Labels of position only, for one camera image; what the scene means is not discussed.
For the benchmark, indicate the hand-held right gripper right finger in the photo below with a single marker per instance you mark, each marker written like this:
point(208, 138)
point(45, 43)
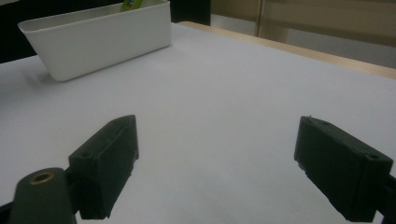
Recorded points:
point(339, 165)

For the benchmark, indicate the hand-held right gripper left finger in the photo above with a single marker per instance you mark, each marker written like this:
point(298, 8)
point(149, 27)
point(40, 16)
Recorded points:
point(104, 165)

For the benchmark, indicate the white plastic storage box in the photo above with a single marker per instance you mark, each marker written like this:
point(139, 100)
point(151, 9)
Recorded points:
point(102, 43)

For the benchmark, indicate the green printed phone case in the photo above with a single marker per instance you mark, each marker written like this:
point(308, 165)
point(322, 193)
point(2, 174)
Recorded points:
point(130, 4)

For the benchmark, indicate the beige cabinet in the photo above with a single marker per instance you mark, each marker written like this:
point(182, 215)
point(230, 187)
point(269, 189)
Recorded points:
point(323, 21)

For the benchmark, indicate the black panel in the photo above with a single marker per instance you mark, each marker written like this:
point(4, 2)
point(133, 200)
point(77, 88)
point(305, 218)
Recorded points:
point(190, 11)

